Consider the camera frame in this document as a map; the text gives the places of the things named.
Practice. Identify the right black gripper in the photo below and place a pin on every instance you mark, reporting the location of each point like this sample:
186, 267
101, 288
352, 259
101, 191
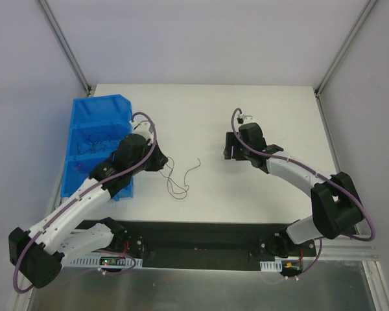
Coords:
233, 148

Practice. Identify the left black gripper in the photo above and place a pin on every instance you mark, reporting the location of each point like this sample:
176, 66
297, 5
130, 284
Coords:
159, 159

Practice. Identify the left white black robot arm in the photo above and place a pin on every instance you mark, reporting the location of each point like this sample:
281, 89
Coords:
42, 251

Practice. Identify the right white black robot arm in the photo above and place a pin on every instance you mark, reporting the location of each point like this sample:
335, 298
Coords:
335, 204

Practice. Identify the blue plastic compartment bin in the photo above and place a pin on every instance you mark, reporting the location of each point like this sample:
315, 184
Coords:
98, 124

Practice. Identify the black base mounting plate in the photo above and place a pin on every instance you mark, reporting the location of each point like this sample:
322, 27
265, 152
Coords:
209, 246

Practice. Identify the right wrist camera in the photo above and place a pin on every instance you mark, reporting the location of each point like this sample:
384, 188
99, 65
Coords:
243, 119

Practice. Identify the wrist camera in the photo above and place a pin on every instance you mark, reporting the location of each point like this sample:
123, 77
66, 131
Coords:
243, 119
142, 128

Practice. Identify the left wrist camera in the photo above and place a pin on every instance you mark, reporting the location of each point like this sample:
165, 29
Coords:
142, 128

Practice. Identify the left white cable duct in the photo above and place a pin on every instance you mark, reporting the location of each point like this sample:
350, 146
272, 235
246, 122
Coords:
104, 261

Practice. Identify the white cable duct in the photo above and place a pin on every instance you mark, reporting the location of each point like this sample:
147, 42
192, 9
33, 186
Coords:
104, 261
271, 266

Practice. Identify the right white cable duct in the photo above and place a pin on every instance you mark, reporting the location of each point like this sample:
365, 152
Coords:
271, 266

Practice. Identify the left aluminium corner post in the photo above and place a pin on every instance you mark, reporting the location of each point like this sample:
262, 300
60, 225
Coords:
64, 45

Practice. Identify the aluminium corner post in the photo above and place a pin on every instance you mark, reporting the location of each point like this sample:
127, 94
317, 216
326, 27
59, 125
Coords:
64, 45
345, 46

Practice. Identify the aluminium front rail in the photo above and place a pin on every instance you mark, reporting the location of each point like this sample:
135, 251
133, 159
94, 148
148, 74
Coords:
340, 249

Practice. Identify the right aluminium corner post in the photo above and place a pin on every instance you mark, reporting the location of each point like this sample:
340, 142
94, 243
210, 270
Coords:
345, 46

